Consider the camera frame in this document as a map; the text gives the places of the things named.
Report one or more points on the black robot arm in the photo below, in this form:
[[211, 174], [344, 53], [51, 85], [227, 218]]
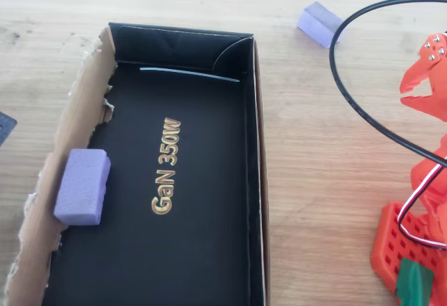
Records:
[[5, 128]]

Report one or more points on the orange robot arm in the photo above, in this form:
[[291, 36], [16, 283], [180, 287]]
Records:
[[387, 250]]

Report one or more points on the purple foam block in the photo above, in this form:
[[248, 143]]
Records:
[[82, 187], [316, 28]]

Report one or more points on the black cardboard box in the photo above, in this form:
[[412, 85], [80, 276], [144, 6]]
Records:
[[192, 215]]

